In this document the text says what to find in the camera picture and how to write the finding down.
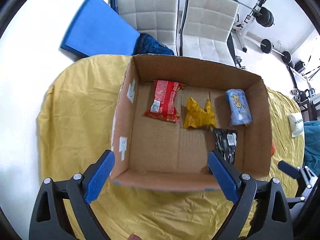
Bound barbell on floor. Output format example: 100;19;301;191
260;39;292;64

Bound yellow snack packet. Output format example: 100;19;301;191
183;97;216;129

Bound teal bean bag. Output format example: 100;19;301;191
303;121;320;177

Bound white pillow pouch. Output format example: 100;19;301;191
287;112;304;138

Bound black snack packet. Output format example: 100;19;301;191
210;128;238;165

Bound white weight bench rack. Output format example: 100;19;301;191
232;0;267;53

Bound white padded chair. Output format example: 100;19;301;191
117;0;180;55
180;0;239;67

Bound red snack packet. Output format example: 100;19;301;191
144;80;185;123

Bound blue foam mat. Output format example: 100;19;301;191
60;0;139;58

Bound open cardboard box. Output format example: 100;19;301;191
111;55;272;191

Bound left white padded chair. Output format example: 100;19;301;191
117;0;180;55

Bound dark blue knitted cloth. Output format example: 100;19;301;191
133;33;174;55

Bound right white padded chair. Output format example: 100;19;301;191
180;0;239;67

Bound orange snack packet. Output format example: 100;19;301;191
271;143;276;155

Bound light blue tissue pack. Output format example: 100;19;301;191
226;89;253;126

